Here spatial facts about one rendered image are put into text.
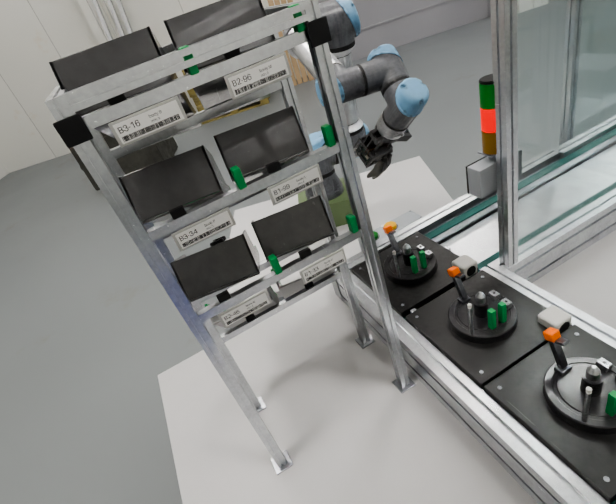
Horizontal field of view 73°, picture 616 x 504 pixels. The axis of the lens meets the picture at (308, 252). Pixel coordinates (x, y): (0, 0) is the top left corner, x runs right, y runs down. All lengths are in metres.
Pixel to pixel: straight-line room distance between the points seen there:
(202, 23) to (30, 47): 8.96
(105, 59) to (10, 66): 9.22
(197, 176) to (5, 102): 9.52
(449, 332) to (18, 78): 9.39
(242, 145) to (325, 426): 0.65
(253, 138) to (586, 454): 0.72
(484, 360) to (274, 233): 0.49
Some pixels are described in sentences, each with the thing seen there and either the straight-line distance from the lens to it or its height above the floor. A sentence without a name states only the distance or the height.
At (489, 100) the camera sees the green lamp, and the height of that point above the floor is 1.38.
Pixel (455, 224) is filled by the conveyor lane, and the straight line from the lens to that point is 1.34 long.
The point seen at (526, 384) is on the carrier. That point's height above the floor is 0.97.
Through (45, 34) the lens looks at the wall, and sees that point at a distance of 9.40.
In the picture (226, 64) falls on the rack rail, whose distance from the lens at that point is 0.57.
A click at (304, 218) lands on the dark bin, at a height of 1.35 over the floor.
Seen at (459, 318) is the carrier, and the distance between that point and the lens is 0.98.
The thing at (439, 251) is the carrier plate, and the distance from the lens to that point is 1.20.
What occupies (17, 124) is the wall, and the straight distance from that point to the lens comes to 10.17.
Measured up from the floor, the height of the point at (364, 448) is 0.86.
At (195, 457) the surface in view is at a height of 0.86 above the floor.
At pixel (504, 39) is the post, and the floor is 1.49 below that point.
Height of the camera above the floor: 1.70
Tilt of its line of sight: 33 degrees down
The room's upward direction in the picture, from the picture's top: 20 degrees counter-clockwise
